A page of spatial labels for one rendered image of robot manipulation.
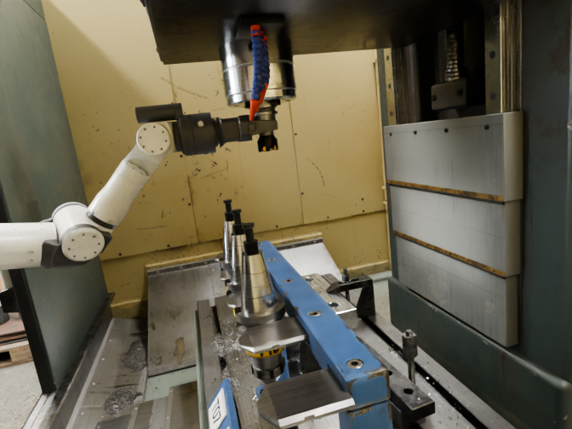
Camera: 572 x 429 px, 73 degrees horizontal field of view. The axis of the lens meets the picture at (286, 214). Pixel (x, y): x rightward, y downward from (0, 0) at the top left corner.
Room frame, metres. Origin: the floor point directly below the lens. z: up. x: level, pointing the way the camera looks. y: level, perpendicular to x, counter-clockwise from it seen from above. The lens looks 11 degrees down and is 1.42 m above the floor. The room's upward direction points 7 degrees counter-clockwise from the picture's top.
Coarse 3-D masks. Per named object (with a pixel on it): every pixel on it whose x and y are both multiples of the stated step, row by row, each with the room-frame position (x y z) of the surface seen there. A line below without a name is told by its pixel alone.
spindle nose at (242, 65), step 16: (224, 48) 0.84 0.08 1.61; (240, 48) 0.82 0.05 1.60; (272, 48) 0.82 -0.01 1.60; (288, 48) 0.85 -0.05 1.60; (224, 64) 0.85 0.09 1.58; (240, 64) 0.82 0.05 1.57; (272, 64) 0.82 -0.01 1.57; (288, 64) 0.85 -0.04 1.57; (224, 80) 0.86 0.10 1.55; (240, 80) 0.82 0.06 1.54; (272, 80) 0.82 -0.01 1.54; (288, 80) 0.84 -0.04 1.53; (240, 96) 0.83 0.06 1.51; (272, 96) 0.82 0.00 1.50; (288, 96) 0.84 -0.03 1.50
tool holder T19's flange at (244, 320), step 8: (240, 304) 0.45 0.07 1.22; (280, 304) 0.43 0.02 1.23; (240, 312) 0.42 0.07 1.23; (264, 312) 0.42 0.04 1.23; (272, 312) 0.41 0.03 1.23; (280, 312) 0.42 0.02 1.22; (240, 320) 0.42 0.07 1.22; (248, 320) 0.41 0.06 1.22; (256, 320) 0.41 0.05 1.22; (264, 320) 0.41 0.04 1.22; (272, 320) 0.41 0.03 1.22; (240, 328) 0.42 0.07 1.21
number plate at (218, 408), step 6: (222, 390) 0.67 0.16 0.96; (222, 396) 0.65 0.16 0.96; (216, 402) 0.66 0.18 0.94; (222, 402) 0.64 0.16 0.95; (210, 408) 0.66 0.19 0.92; (216, 408) 0.64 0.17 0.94; (222, 408) 0.62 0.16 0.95; (210, 414) 0.65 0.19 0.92; (216, 414) 0.63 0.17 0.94; (222, 414) 0.61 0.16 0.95; (210, 420) 0.63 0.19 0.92; (216, 420) 0.61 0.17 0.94; (222, 420) 0.60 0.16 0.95; (210, 426) 0.62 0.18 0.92; (216, 426) 0.60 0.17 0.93
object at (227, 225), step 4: (224, 220) 0.65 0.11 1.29; (232, 220) 0.64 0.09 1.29; (224, 224) 0.65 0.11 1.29; (228, 224) 0.64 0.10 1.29; (224, 228) 0.64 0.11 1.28; (228, 228) 0.64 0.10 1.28; (224, 232) 0.64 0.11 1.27; (228, 232) 0.64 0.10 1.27; (232, 232) 0.64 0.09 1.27; (224, 236) 0.64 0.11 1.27; (228, 236) 0.64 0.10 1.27; (224, 240) 0.64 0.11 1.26; (228, 240) 0.64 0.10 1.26; (224, 244) 0.64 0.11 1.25; (228, 244) 0.64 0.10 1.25; (224, 248) 0.64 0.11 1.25; (228, 248) 0.64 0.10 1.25; (224, 252) 0.64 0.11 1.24; (228, 252) 0.64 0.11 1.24; (224, 256) 0.64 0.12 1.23; (228, 256) 0.63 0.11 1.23; (228, 260) 0.63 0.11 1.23
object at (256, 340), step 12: (264, 324) 0.41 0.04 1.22; (276, 324) 0.40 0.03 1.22; (288, 324) 0.40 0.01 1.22; (300, 324) 0.40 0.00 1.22; (240, 336) 0.39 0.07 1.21; (252, 336) 0.38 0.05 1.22; (264, 336) 0.38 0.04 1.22; (276, 336) 0.38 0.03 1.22; (288, 336) 0.37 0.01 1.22; (300, 336) 0.37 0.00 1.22; (252, 348) 0.36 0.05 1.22; (264, 348) 0.36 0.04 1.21; (276, 348) 0.36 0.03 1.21
